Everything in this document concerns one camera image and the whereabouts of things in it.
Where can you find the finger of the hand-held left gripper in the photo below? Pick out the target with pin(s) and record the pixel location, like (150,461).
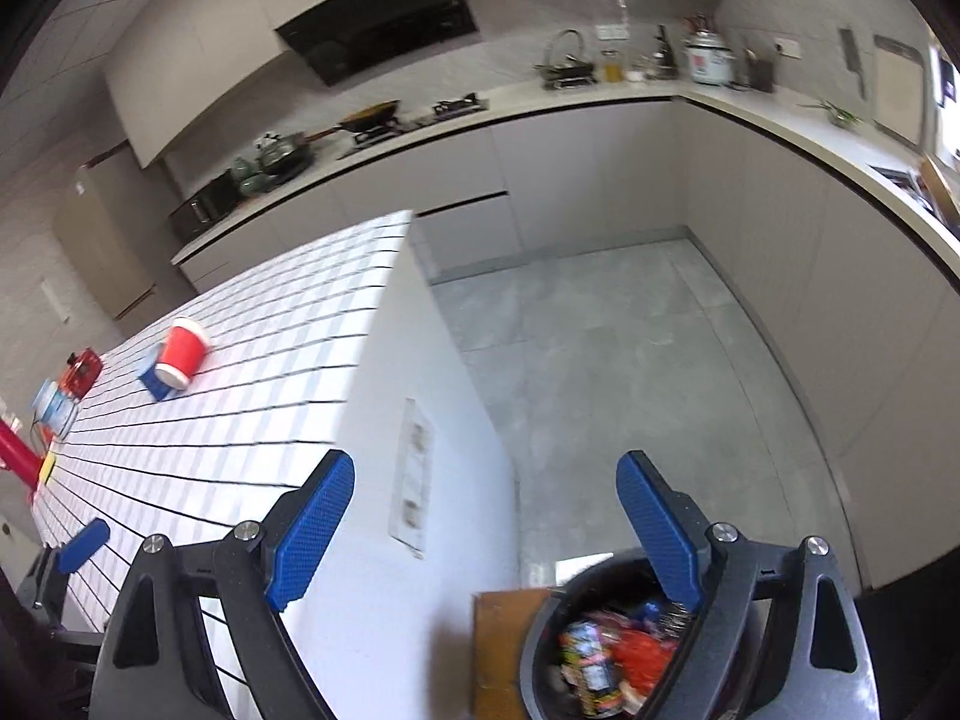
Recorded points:
(84,546)

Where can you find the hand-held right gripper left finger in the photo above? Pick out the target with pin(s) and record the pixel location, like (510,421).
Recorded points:
(307,532)

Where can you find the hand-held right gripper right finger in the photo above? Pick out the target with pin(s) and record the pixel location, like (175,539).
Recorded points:
(660,532)

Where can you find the dark round trash bin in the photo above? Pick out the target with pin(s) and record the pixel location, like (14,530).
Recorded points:
(544,630)

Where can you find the small yellow item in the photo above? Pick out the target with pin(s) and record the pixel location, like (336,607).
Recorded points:
(49,469)

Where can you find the red plastic object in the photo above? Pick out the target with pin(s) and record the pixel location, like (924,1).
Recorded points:
(19,454)

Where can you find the white socket panel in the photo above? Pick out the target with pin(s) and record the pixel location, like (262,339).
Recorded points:
(412,480)

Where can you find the colourful snack packet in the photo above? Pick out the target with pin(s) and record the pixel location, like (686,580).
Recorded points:
(592,667)

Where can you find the blue sponge block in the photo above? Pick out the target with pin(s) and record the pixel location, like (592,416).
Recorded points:
(150,382)

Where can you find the white tiled kitchen island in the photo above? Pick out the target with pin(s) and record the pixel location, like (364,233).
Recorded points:
(300,345)

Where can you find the brown cardboard box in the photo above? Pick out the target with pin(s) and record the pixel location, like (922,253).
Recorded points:
(502,652)

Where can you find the red paper cup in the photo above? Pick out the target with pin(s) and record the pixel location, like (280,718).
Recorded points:
(184,352)

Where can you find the beige refrigerator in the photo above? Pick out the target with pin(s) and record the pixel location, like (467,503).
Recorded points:
(112,240)

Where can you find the black countertop appliance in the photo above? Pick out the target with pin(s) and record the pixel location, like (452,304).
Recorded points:
(202,206)

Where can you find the teal kettle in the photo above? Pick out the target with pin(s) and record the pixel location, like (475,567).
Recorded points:
(246,174)

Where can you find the grey lower cabinets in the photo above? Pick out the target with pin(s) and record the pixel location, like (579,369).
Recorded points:
(750,180)

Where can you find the dark pot with lid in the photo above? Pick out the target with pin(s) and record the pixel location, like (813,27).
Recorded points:
(285,154)

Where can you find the black wok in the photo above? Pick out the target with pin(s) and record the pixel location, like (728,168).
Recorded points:
(367,118)

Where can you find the wooden board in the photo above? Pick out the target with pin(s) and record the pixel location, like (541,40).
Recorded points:
(941,187)

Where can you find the gas stove burner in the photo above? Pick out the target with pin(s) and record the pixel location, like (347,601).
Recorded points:
(459,106)

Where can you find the green vegetable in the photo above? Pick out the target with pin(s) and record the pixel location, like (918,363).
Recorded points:
(836,114)

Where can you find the yellow oil bottle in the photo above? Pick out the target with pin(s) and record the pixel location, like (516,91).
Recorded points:
(612,69)

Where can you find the pan rack with glass lid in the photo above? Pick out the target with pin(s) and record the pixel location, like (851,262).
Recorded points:
(566,73)

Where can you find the black utensil holder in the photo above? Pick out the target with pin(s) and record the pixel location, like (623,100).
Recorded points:
(761,75)

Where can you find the white rice cooker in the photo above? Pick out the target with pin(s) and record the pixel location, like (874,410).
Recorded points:
(709,60)

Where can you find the dark glass bottle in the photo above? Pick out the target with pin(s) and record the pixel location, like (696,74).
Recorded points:
(662,49)

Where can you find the white cutting board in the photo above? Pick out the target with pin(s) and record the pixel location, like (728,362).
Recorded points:
(898,90)

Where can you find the black cleaver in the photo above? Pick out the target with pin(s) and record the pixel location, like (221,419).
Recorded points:
(851,60)

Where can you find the black range hood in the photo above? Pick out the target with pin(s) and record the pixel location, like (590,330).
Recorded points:
(375,22)

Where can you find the kitchen window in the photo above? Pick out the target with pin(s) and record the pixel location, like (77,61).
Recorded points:
(946,90)

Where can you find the white wall socket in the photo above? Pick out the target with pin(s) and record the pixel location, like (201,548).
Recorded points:
(788,46)
(612,32)

